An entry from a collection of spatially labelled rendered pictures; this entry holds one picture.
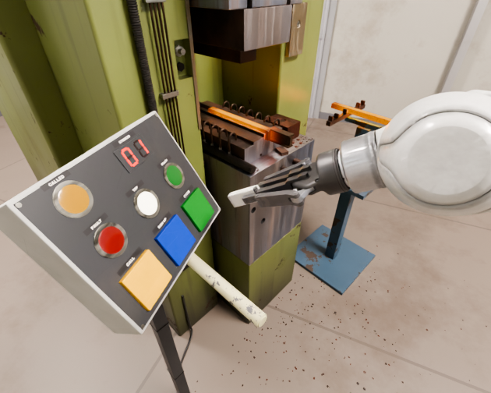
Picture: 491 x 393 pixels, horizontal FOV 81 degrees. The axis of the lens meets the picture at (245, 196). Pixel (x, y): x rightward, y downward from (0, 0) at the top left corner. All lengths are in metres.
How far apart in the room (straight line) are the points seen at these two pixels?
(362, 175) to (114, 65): 0.61
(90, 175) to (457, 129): 0.47
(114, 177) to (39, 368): 1.37
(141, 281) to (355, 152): 0.40
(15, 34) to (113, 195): 0.76
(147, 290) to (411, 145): 0.45
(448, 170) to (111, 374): 1.56
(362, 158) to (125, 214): 0.40
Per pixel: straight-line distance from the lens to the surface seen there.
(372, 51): 3.65
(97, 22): 0.78
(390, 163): 0.27
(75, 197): 0.50
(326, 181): 0.48
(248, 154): 0.97
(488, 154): 0.26
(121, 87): 0.81
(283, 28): 0.97
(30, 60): 1.20
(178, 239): 0.59
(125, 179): 0.55
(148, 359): 1.61
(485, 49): 3.73
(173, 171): 0.63
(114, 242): 0.51
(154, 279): 0.55
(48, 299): 2.02
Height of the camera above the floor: 1.43
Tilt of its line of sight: 38 degrees down
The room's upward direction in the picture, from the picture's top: straight up
